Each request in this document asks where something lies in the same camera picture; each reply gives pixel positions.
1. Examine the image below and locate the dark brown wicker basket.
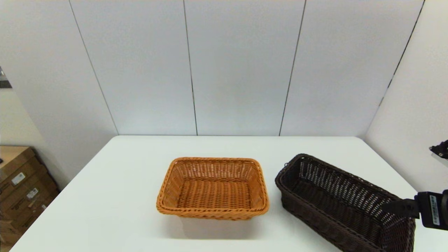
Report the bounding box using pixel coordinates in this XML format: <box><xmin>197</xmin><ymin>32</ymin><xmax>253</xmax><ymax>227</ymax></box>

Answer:
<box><xmin>275</xmin><ymin>153</ymin><xmax>417</xmax><ymax>252</ymax></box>

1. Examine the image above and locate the orange wicker basket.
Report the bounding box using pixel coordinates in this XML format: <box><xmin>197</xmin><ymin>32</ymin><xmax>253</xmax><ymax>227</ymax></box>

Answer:
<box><xmin>156</xmin><ymin>157</ymin><xmax>269</xmax><ymax>221</ymax></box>

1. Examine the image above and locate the brown cardboard box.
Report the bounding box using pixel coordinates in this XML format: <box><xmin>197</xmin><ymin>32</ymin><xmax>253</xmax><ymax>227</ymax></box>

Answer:
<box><xmin>0</xmin><ymin>219</ymin><xmax>21</xmax><ymax>247</ymax></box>
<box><xmin>10</xmin><ymin>196</ymin><xmax>53</xmax><ymax>233</ymax></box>
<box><xmin>0</xmin><ymin>178</ymin><xmax>59</xmax><ymax>224</ymax></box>
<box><xmin>0</xmin><ymin>146</ymin><xmax>38</xmax><ymax>183</ymax></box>
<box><xmin>0</xmin><ymin>163</ymin><xmax>49</xmax><ymax>205</ymax></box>

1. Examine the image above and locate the dark grey wall fixture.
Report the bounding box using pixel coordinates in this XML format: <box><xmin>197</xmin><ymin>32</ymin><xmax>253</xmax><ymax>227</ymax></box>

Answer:
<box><xmin>0</xmin><ymin>66</ymin><xmax>13</xmax><ymax>89</ymax></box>

